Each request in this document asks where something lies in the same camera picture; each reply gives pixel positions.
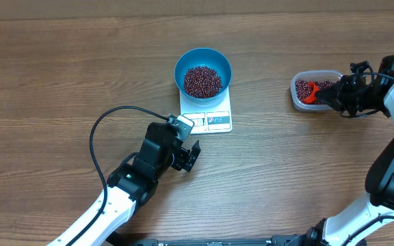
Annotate red measuring scoop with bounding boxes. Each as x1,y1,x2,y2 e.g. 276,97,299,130
302,81,319,105

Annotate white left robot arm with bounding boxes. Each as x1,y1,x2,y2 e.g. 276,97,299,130
50,142,200,246

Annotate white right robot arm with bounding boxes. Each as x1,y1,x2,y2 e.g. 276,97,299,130
288,55,394,245

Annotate white digital kitchen scale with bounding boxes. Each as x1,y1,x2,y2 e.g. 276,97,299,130
179,88,233,135

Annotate teal plastic bowl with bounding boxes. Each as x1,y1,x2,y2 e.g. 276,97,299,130
174,47,233,104

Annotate clear plastic container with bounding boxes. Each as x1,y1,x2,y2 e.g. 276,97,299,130
290,70,343,112

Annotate red azuki beans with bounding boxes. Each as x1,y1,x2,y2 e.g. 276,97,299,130
183,66,224,98

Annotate brown cardboard backdrop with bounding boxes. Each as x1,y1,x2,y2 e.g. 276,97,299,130
0,0,394,20

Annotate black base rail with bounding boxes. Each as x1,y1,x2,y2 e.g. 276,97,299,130
107,223,367,246

